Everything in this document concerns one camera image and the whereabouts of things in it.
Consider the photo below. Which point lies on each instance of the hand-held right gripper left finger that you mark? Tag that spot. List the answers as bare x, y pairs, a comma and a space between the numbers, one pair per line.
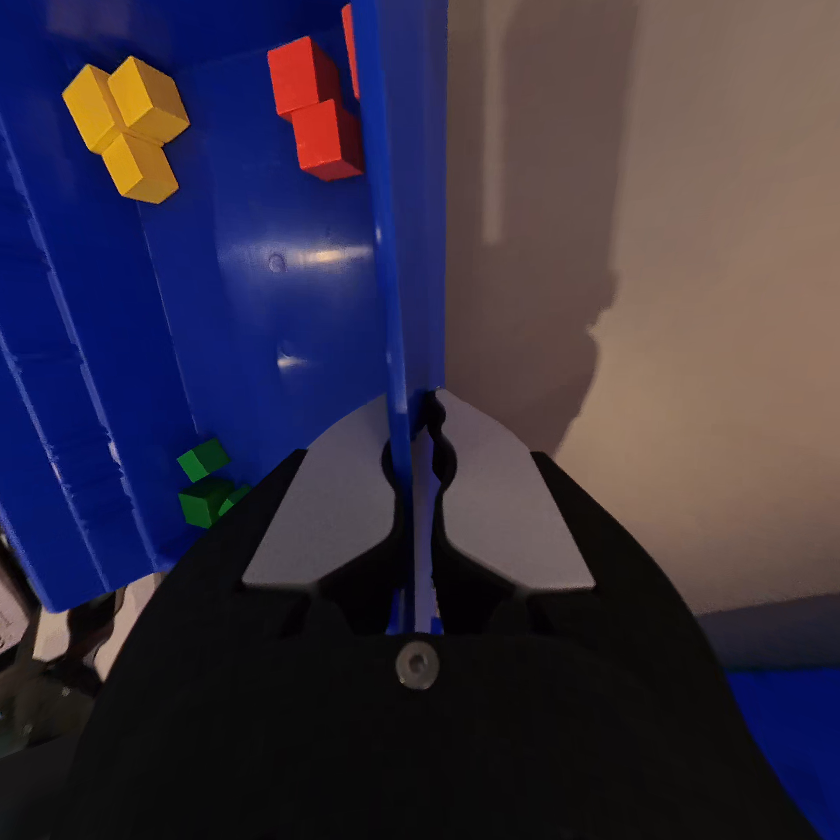
328, 518

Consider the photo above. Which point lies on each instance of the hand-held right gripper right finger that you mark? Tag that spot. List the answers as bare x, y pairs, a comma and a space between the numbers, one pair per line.
505, 518

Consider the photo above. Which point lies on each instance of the green wooden cube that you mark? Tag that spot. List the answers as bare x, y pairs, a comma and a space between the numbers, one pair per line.
203, 459
200, 505
236, 499

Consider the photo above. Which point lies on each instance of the blue plastic bin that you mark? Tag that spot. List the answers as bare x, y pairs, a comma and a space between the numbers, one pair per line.
229, 295
794, 741

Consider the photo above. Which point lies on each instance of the yellow wooden cube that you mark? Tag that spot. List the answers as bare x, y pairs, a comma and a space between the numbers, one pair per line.
141, 170
148, 98
88, 108

